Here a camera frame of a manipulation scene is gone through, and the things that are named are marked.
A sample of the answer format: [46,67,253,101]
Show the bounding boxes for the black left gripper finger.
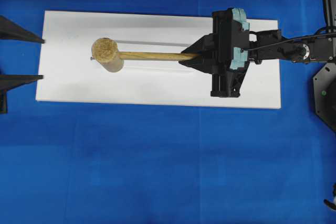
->
[1,15,45,44]
[1,74,44,92]

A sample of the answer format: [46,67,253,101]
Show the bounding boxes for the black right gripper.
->
[179,8,249,98]

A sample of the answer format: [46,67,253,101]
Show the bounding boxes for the wooden mallet hammer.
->
[91,38,201,72]

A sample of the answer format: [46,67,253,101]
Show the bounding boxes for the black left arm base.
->
[0,90,7,114]

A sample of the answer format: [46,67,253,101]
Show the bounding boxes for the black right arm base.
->
[313,63,335,132]

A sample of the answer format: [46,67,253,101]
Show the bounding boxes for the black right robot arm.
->
[179,8,335,98]

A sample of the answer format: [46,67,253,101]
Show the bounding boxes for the large white base board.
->
[36,10,281,109]

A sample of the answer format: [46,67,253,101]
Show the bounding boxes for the small white raised block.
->
[116,42,178,71]

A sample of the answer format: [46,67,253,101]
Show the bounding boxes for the black white clamp object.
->
[323,183,336,211]

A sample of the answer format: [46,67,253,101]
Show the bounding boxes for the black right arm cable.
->
[243,26,336,53]

